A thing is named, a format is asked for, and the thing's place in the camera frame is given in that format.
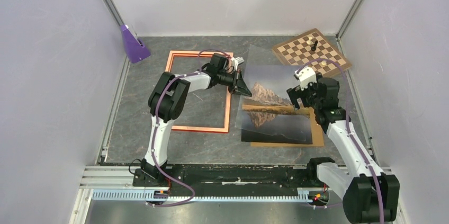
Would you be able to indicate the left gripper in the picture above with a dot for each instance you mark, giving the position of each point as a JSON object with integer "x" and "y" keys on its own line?
{"x": 238, "y": 81}

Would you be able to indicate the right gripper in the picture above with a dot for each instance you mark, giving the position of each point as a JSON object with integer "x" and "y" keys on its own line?
{"x": 296, "y": 92}

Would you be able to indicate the mountain landscape photo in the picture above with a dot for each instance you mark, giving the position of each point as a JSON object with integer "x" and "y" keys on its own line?
{"x": 269, "y": 116}

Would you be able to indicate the brown frame backing board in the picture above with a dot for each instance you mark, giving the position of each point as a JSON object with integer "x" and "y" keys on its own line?
{"x": 317, "y": 134}

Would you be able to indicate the orange picture frame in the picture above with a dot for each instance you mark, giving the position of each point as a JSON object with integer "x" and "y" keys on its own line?
{"x": 227, "y": 102}

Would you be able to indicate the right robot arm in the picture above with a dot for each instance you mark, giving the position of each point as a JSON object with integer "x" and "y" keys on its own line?
{"x": 368, "y": 194}

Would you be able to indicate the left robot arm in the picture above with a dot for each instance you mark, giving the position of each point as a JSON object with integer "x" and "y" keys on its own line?
{"x": 167, "y": 102}

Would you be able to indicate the black chess piece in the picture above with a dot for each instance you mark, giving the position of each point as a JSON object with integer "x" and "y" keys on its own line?
{"x": 314, "y": 46}

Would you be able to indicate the wooden chessboard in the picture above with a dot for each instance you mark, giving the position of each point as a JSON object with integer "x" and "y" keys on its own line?
{"x": 296, "y": 52}

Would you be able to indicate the purple plastic stand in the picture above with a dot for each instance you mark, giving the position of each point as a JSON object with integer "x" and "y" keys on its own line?
{"x": 135, "y": 49}

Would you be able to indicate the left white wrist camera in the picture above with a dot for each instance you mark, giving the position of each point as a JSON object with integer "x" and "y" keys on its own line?
{"x": 235, "y": 62}

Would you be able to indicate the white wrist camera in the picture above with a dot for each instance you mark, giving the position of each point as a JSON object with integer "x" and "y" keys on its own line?
{"x": 306, "y": 77}
{"x": 235, "y": 62}

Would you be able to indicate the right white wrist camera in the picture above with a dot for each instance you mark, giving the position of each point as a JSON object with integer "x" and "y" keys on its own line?
{"x": 306, "y": 77}

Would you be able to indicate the light blue cable duct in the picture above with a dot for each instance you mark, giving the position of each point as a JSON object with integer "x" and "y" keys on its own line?
{"x": 152, "y": 195}

